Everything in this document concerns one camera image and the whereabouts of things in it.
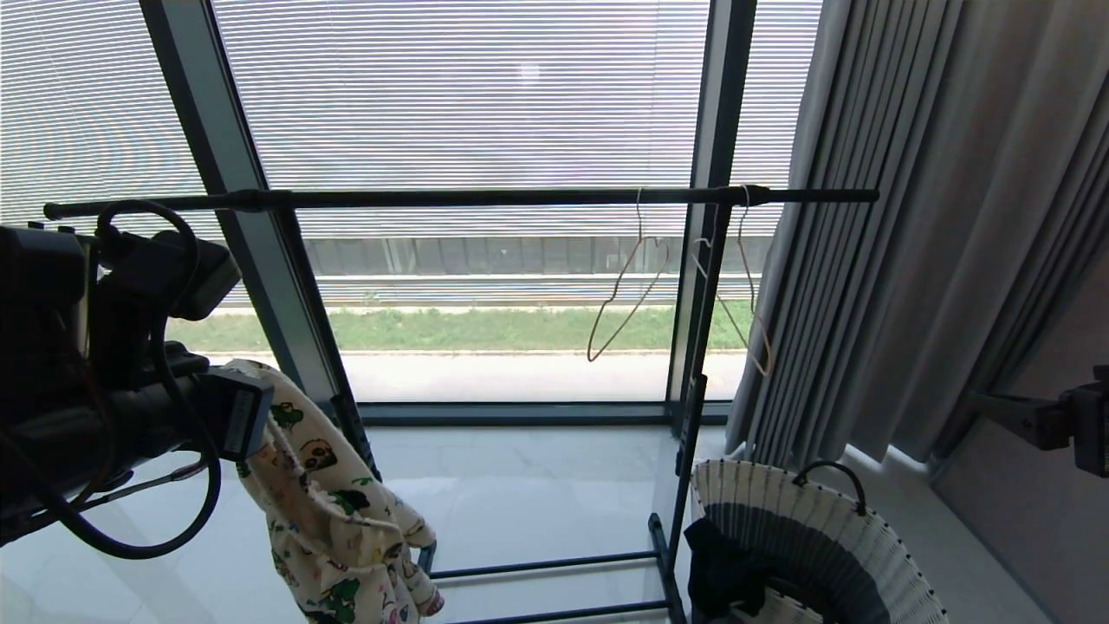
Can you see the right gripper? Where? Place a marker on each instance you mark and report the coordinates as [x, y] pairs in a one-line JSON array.
[[1093, 425]]

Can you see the white laundry basket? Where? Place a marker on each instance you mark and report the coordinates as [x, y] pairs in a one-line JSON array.
[[875, 555]]

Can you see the black garment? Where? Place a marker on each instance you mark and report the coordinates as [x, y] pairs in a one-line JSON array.
[[719, 572]]

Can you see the black clothes rack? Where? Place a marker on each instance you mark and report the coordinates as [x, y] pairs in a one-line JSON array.
[[476, 198]]

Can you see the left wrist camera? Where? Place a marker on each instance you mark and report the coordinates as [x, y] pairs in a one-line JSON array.
[[204, 277]]

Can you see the cream printed garment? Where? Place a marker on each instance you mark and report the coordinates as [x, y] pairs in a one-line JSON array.
[[329, 520]]

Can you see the pink clothes hanger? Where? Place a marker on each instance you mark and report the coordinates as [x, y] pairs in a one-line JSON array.
[[625, 277], [750, 286]]

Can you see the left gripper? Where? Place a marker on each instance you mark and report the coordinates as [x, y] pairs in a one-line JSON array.
[[130, 425]]

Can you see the window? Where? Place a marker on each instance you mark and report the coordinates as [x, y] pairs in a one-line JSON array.
[[476, 104]]

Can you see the beige curtain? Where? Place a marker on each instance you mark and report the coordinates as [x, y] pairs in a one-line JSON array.
[[936, 217]]

